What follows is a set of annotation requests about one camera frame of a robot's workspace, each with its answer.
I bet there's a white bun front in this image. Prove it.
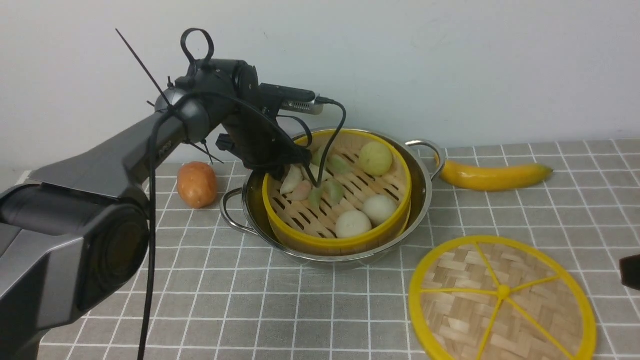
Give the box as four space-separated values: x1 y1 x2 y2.
334 210 373 239

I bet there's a yellow bamboo steamer basket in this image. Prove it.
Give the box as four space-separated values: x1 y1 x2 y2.
262 129 414 256

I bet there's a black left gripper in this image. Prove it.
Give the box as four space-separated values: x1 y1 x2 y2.
192 59 304 179

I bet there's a grey checkered tablecloth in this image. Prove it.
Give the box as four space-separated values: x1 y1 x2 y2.
0 139 640 360

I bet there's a white bun right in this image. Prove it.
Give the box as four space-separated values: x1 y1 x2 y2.
361 194 398 227

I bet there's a brown potato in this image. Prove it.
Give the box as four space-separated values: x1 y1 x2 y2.
177 161 218 209

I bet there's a white bun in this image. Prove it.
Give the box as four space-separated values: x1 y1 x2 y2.
361 194 398 227
334 210 373 239

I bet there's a white dumpling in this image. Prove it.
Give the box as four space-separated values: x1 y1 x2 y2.
301 163 333 183
279 165 305 195

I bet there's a white dumpling middle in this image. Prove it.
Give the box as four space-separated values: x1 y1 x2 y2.
279 165 305 195

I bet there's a pink dumpling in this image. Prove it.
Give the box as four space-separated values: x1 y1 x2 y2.
286 180 313 202

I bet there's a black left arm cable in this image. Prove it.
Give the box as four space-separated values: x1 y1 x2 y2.
137 28 348 360

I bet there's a white dumpling far left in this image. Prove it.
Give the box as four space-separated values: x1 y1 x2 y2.
301 163 333 183

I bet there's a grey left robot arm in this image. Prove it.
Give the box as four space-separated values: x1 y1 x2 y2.
0 59 316 360

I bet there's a green dumpling center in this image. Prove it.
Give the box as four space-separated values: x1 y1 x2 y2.
322 178 345 207

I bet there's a stainless steel pot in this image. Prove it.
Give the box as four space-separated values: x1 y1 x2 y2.
219 129 444 269

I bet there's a yellow banana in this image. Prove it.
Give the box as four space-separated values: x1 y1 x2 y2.
439 159 554 192

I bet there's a green dumpling upper left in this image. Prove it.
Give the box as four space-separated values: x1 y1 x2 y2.
311 145 326 167

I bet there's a green dumpling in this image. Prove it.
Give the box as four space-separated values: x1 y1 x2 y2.
311 145 326 167
327 153 354 175
322 178 345 207
307 186 323 211

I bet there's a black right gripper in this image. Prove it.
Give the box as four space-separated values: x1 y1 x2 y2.
619 254 640 291

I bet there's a green dumpling upper middle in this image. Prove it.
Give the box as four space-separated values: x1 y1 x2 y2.
327 153 354 175

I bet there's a yellow woven steamer lid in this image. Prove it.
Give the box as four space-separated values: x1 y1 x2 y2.
407 235 598 360

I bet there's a green dumpling lower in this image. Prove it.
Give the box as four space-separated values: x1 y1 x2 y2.
307 186 323 211

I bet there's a green round bun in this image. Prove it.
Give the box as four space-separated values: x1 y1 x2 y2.
358 141 394 177

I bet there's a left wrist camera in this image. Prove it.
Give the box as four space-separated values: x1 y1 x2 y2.
259 83 324 117

